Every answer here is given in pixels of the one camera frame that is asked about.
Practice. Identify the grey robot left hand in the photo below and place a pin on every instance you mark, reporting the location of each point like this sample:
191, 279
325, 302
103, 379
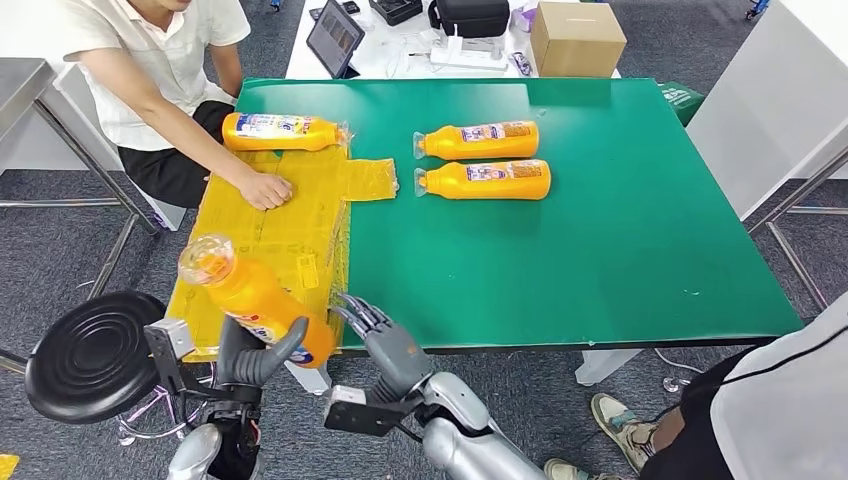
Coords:
242, 364

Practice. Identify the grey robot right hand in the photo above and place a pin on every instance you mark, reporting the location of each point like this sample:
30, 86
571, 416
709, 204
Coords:
397, 361

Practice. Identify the seated person's right hand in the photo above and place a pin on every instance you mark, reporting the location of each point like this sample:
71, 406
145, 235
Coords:
264, 192

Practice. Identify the orange detergent bottle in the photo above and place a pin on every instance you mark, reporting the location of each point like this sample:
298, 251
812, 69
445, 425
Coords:
252, 298
484, 188
477, 148
278, 140

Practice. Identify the seated person's right forearm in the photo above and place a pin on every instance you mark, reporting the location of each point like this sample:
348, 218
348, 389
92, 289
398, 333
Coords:
199, 140

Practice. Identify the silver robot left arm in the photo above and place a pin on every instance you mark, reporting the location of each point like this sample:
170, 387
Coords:
195, 454

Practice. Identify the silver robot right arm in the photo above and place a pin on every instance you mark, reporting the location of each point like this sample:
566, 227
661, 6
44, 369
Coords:
464, 444

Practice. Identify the yellow plastic-wrapped board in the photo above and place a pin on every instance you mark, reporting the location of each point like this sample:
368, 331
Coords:
285, 218

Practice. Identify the white table leg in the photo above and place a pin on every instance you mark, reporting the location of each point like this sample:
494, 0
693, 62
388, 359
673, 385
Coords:
606, 368
311, 381

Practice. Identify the chrome stool base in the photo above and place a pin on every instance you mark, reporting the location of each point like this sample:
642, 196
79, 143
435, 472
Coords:
672, 384
142, 414

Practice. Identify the black ridged round stool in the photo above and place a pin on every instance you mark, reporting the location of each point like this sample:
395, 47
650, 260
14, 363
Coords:
93, 358

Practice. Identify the seated person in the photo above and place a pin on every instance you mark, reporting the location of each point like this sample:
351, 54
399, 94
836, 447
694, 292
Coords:
146, 66

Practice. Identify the dark tablet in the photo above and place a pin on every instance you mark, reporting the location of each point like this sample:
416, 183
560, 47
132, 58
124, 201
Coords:
334, 34

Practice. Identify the blue chair leg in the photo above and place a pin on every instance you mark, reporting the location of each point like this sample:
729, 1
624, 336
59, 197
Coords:
276, 5
756, 8

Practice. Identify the pale green sneaker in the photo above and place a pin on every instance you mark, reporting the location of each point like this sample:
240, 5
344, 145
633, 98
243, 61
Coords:
619, 427
576, 472

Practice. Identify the black open tray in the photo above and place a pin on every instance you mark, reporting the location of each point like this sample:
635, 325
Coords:
396, 9

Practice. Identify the white power strip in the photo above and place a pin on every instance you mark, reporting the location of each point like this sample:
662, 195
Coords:
467, 60

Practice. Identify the green table mat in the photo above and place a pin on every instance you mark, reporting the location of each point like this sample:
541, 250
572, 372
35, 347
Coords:
596, 212

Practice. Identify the yellow scrap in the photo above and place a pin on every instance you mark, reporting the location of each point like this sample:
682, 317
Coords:
8, 467

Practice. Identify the steel table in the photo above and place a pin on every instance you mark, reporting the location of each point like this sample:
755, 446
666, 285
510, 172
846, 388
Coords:
20, 85

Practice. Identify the black carry case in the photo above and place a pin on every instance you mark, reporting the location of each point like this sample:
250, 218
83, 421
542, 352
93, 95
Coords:
470, 14

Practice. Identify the purple printed packet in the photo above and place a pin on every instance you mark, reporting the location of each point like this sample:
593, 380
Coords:
521, 63

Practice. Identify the clear purple pouch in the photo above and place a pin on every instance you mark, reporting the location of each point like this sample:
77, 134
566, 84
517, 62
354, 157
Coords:
522, 20

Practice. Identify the brown cardboard box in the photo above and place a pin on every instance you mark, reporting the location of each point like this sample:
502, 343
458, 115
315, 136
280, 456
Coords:
578, 41

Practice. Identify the green bag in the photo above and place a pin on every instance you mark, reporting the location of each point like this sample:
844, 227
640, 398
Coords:
680, 99

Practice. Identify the standing person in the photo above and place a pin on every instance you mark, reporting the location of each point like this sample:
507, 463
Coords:
782, 417

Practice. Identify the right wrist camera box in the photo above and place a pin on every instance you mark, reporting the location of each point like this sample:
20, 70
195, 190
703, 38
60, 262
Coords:
361, 414

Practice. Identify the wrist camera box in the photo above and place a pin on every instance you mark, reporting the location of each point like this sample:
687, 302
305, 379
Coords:
169, 339
361, 414

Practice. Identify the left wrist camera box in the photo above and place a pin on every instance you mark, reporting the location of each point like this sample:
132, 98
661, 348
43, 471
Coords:
169, 339

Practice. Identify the metal table frame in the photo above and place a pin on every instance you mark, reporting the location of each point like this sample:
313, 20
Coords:
795, 194

